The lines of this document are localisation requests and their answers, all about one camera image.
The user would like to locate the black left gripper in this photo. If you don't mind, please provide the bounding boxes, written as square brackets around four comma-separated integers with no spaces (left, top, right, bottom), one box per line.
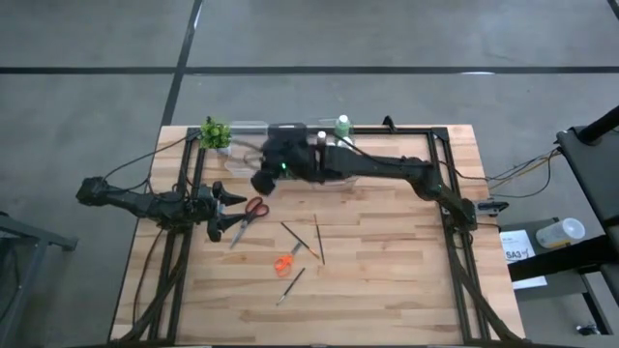
[191,181,249,244]

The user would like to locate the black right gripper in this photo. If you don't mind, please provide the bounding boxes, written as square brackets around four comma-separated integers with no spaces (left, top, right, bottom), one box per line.
[250,136,320,197]

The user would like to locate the red and black scissors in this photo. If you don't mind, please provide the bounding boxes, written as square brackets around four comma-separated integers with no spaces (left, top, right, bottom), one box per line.
[229,195,271,249]

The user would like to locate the black paintbrush gold ferrule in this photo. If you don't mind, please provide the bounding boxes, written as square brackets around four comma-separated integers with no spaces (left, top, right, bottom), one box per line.
[280,220,321,260]

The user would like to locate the black paintbrush silver ferrule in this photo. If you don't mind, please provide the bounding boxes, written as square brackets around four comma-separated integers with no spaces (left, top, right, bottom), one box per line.
[275,267,307,307]
[313,213,326,266]

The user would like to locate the orange scissors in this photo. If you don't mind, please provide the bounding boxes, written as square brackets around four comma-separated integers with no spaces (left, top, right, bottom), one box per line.
[274,241,304,278]

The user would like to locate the green paint bottle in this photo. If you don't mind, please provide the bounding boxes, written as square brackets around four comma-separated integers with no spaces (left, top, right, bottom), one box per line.
[334,114,353,146]

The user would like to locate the clear plastic bin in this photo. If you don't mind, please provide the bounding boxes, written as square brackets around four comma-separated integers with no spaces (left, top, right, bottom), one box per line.
[224,120,269,179]

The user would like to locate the green plant in white pot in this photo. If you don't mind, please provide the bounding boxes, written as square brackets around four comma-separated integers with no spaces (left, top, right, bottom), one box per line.
[198,115,233,156]

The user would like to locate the grey metal stand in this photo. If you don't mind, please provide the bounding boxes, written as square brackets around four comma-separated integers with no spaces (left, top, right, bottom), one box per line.
[0,211,79,348]

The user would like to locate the white printed paper sheet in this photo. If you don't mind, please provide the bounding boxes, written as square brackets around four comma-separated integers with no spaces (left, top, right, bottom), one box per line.
[499,229,548,291]

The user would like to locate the translucent plastic jar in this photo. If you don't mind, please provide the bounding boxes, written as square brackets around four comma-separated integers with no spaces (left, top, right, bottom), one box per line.
[535,217,587,250]

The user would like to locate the black side cart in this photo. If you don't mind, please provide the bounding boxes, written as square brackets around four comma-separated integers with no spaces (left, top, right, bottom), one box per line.
[500,104,619,339]

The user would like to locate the clear bin with wire handle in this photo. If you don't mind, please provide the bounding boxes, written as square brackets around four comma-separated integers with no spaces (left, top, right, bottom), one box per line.
[308,118,362,193]

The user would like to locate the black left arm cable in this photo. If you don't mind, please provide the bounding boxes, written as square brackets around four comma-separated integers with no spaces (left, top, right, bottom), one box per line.
[101,134,194,185]

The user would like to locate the black aluminium table frame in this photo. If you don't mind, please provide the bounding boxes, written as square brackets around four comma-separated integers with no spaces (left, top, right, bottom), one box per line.
[115,124,521,347]

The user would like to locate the coloured cable bundle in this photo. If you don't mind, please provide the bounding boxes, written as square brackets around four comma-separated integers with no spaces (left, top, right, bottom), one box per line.
[476,147,562,199]

